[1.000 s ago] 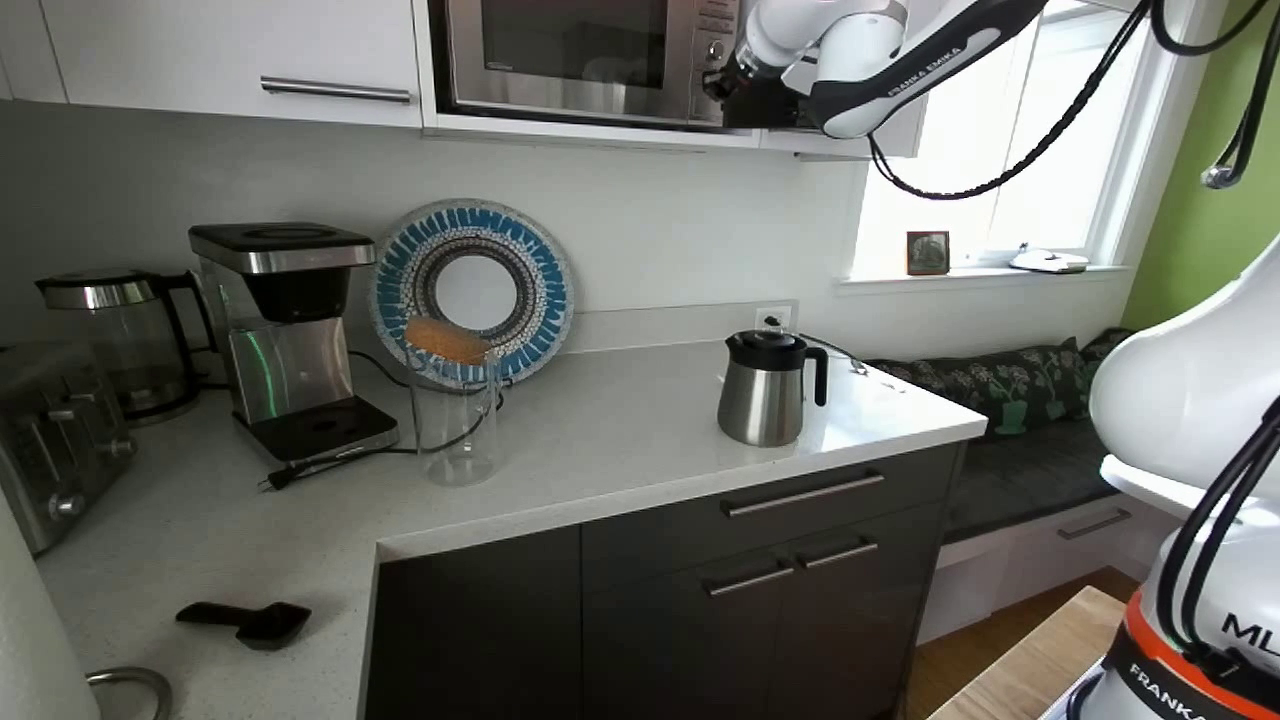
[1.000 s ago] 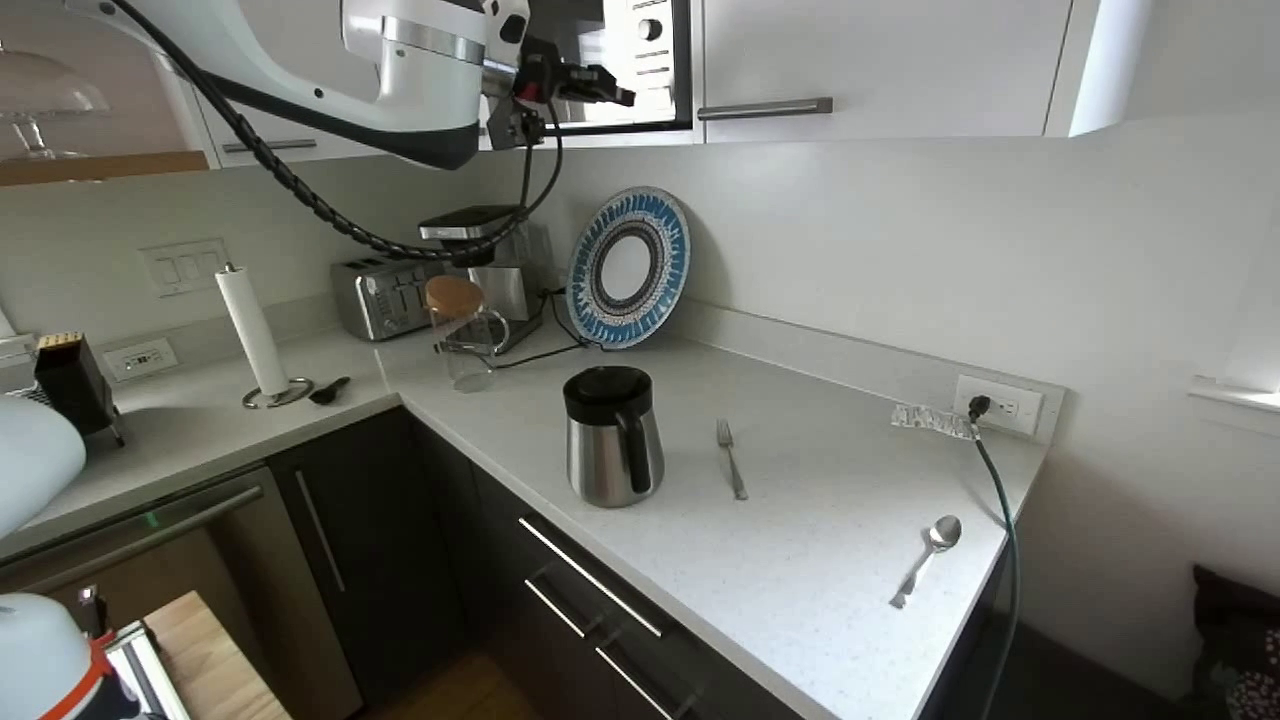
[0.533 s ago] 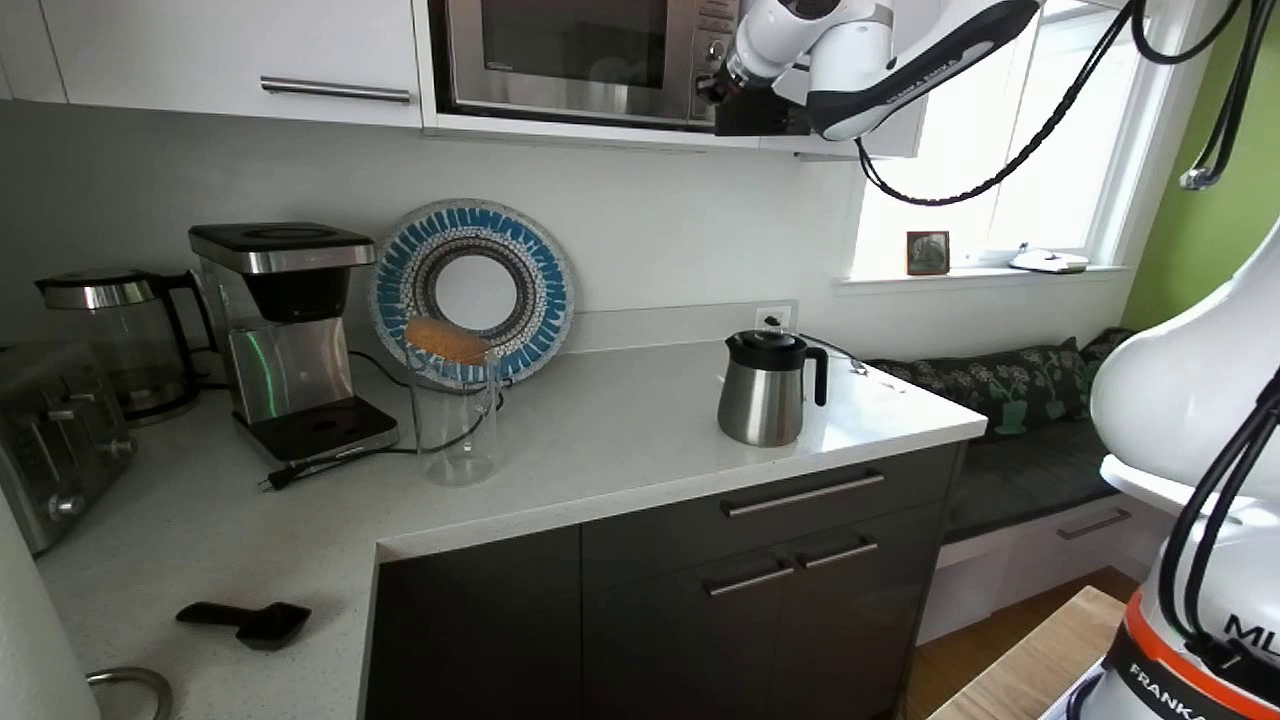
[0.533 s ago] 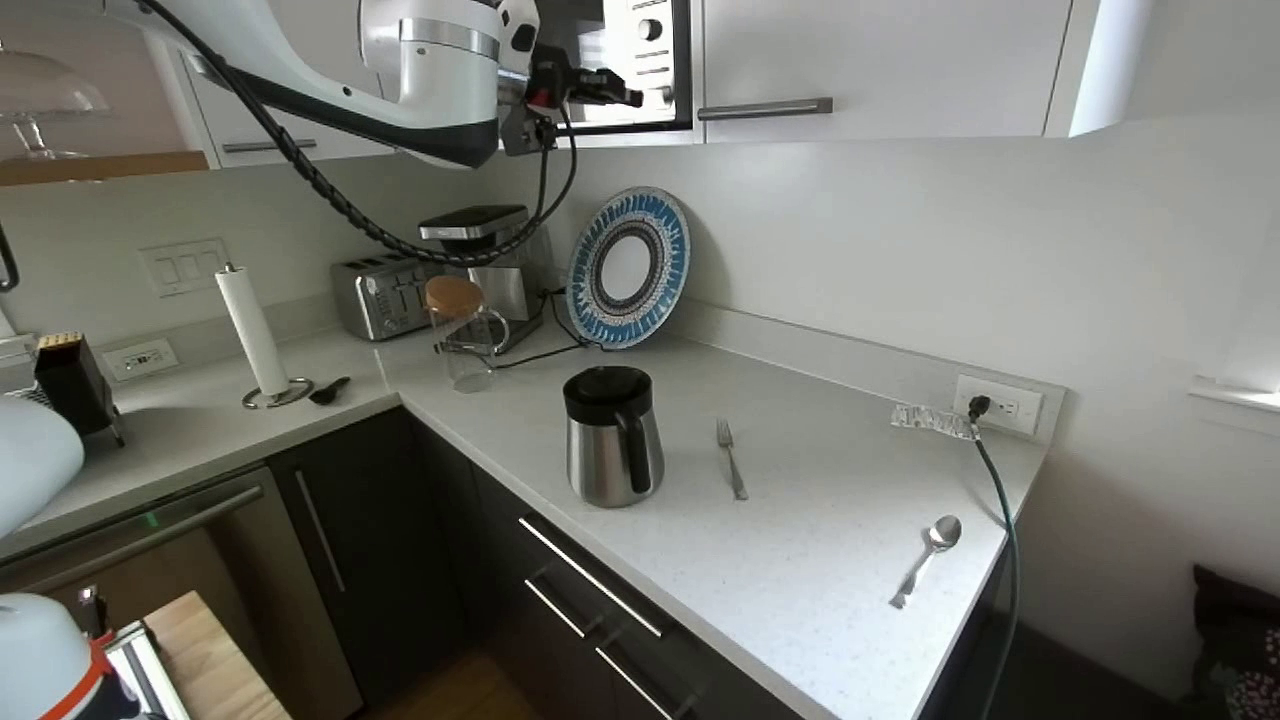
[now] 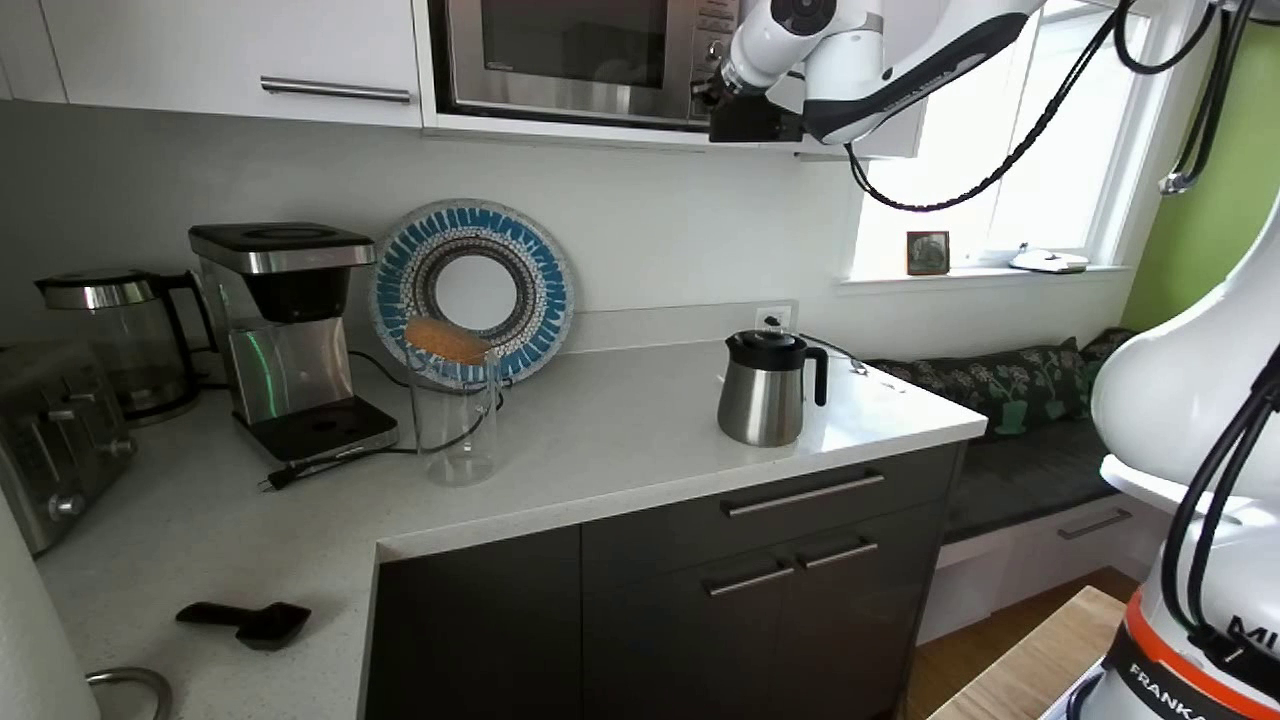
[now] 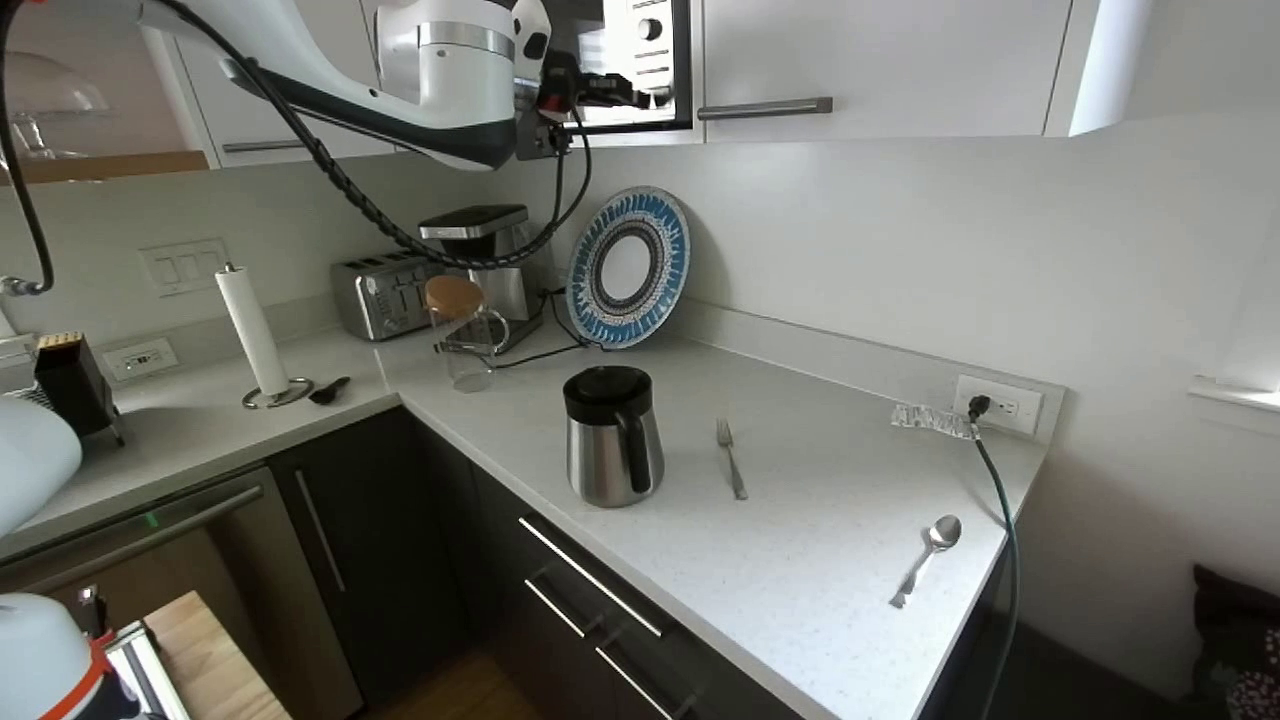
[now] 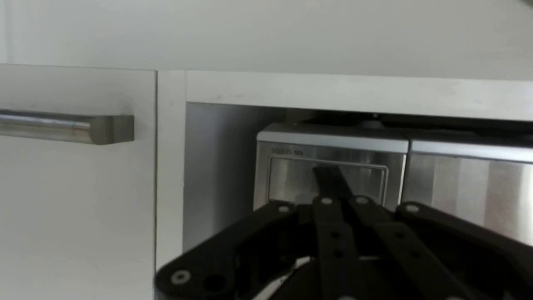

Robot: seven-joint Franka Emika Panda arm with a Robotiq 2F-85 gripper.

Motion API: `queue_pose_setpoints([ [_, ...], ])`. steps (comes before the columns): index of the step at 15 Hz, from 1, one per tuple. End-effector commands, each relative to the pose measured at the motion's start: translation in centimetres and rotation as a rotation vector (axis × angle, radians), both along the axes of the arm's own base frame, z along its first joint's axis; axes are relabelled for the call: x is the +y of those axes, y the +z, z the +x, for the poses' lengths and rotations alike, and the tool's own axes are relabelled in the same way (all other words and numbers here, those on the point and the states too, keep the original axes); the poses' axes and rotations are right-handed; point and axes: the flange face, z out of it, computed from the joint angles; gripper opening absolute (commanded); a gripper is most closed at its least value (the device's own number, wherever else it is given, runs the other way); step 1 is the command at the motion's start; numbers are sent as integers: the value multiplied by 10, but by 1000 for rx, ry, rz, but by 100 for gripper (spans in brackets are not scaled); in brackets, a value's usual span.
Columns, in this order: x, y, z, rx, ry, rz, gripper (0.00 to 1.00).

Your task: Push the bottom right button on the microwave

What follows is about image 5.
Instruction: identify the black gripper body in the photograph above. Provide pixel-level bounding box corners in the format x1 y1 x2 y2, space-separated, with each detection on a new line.
705 80 812 148

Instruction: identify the stainless steel built-in microwave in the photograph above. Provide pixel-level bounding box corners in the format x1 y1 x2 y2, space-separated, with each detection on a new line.
428 0 744 138

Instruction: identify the blue patterned decorative plate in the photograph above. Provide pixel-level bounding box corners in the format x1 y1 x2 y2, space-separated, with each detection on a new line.
366 196 584 395

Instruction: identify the stainless steel coffee carafe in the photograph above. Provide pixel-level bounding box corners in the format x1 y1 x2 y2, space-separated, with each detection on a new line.
715 327 831 454

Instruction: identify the white object on windowsill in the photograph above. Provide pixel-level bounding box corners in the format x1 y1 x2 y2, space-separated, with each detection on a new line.
1003 243 1092 282

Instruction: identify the green patterned dark pillow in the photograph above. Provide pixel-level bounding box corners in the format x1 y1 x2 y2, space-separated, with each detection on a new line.
1076 324 1135 405
874 338 1098 445

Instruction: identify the clear drinking glass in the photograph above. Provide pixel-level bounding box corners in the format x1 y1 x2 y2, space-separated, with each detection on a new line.
407 378 507 488

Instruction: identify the dark bench seat cushion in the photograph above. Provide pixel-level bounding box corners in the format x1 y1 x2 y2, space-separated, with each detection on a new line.
941 395 1117 545

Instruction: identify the black silver drip coffee maker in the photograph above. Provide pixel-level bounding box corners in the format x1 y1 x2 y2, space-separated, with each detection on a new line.
183 220 406 470

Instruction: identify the white bench drawer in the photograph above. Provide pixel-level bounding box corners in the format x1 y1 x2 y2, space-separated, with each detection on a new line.
916 492 1169 649

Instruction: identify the dark lower kitchen cabinet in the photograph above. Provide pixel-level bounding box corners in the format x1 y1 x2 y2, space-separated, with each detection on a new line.
367 441 967 720

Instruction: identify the light wooden table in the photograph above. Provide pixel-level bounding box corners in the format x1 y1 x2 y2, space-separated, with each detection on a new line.
923 586 1133 720

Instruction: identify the black plastic coffee scoop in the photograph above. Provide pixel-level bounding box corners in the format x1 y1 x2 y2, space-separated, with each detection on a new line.
172 595 317 655

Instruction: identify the stainless steel toaster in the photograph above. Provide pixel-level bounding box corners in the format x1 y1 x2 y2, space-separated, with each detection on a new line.
0 349 139 559

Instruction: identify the chrome faucet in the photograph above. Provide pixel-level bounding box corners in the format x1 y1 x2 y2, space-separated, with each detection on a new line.
83 663 179 720

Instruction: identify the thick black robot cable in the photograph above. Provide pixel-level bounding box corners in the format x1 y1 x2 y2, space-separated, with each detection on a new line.
845 0 1280 674

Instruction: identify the white wall power outlet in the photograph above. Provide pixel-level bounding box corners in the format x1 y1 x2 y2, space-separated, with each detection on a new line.
751 302 804 341

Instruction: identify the dark square wall switch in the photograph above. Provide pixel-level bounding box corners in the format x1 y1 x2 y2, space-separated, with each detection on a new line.
905 228 957 282

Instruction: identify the thin black power cable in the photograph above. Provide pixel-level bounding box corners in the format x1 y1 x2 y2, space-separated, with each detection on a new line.
796 327 874 378

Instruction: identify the silver wall cabinet handle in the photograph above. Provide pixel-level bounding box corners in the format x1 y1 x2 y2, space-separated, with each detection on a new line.
256 74 422 110

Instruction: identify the long silver drawer handle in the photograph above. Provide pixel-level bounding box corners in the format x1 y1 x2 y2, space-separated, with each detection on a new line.
719 472 893 526

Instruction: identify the short silver cabinet handle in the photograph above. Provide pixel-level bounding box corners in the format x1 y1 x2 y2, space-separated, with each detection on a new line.
705 565 802 604
802 536 884 578

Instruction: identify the white wall cabinet door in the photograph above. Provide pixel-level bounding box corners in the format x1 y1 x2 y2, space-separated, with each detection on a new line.
37 0 428 132

